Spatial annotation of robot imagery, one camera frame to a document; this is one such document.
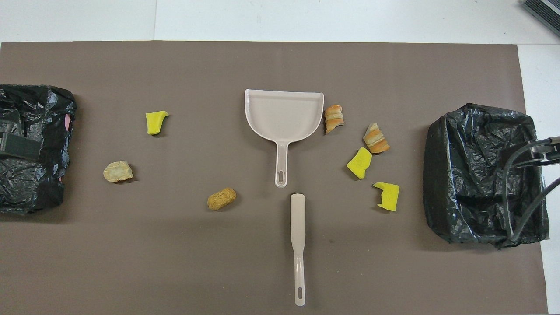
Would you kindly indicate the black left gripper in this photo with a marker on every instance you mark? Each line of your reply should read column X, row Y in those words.
column 22, row 146

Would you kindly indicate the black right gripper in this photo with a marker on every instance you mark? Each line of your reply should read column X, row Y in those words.
column 549, row 146

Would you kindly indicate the pale bread piece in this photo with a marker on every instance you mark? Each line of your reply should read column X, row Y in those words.
column 117, row 171

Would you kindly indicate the yellow sponge chunk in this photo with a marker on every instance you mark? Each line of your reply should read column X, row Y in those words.
column 359, row 163
column 154, row 124

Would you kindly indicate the orange striped croissant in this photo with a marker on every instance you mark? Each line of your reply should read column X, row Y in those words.
column 376, row 139
column 334, row 119

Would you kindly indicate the brown oblong bread roll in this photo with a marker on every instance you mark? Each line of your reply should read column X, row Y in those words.
column 221, row 199

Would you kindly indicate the beige brush with black bristles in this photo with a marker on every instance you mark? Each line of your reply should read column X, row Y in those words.
column 298, row 218

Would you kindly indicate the beige plastic dustpan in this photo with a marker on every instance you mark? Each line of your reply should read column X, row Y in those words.
column 282, row 116

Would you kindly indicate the black-bagged bin with pink spot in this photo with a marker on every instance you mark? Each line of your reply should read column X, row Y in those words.
column 35, row 188

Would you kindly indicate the black-bagged trash bin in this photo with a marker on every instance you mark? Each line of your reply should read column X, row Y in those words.
column 463, row 175

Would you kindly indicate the dark grey ribbed device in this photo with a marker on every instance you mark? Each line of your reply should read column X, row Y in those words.
column 544, row 13

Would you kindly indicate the notched yellow sponge piece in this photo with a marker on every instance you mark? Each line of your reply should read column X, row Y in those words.
column 389, row 197

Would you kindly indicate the brown table mat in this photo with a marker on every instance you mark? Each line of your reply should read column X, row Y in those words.
column 175, row 262

